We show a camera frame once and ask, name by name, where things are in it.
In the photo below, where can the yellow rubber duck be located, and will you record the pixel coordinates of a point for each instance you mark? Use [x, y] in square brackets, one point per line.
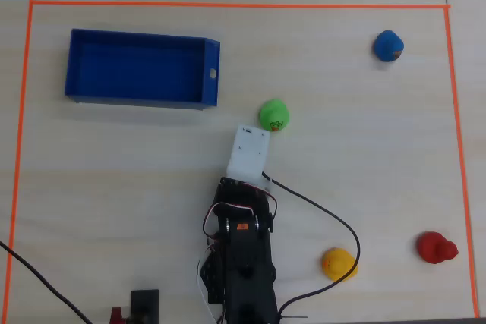
[339, 265]

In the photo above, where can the green toy ball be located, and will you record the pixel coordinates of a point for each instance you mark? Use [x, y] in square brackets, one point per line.
[272, 112]

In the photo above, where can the orange tape strip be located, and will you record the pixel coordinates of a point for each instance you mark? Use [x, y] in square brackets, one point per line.
[460, 157]
[239, 5]
[18, 149]

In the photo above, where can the blue rectangular plastic box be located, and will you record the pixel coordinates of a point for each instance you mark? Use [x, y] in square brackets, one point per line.
[136, 68]

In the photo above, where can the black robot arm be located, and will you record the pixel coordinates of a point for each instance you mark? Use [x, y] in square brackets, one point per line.
[247, 282]

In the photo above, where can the blue rubber duck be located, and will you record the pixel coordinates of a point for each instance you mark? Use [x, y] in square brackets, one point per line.
[386, 45]

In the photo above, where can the red rubber duck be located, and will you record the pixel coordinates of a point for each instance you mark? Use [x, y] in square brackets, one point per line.
[433, 247]

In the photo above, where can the thin black zip tie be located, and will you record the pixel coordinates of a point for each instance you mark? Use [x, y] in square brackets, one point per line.
[296, 316]

